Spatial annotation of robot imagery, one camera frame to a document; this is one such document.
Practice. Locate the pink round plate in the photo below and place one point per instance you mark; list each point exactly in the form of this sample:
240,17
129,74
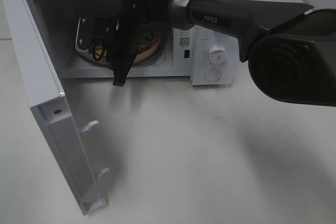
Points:
152,39

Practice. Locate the sandwich with ham and cheese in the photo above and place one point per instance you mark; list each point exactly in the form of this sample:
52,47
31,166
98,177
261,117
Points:
98,44

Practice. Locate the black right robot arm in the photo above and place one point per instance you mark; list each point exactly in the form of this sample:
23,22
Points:
289,47

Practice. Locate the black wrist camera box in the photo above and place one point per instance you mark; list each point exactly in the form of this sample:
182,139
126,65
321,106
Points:
90,30

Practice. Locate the round door release button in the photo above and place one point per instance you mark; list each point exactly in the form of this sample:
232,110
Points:
213,75

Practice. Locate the white microwave oven body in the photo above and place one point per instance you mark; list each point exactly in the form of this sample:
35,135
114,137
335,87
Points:
61,21

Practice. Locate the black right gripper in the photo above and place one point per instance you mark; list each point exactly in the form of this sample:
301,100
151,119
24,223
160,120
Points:
123,41

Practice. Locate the glass microwave turntable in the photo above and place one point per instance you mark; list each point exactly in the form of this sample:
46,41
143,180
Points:
156,59

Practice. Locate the white warning sticker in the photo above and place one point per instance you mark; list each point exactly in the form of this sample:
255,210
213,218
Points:
184,38

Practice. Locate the white timer knob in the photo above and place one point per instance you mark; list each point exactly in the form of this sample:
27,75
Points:
217,54

